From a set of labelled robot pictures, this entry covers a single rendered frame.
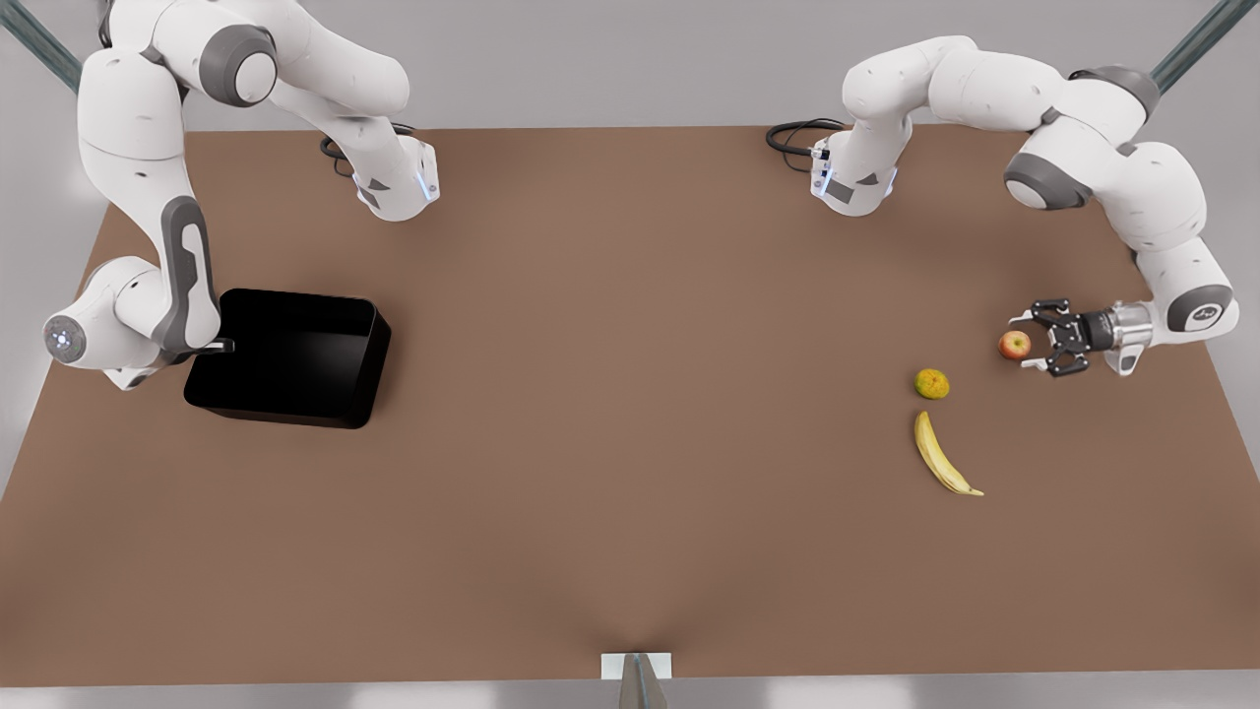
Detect black storage box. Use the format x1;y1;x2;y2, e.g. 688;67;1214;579
183;288;393;430

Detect yellow banana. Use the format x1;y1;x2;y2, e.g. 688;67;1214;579
914;411;985;497

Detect black right arm cable loop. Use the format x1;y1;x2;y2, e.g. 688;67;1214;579
320;122;415;179

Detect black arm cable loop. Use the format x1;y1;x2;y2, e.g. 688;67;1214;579
320;122;415;179
766;118;850;177

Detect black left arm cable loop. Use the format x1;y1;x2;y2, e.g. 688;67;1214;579
766;118;850;177

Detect silver frame post with foot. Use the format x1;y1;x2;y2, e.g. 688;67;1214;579
601;651;674;709

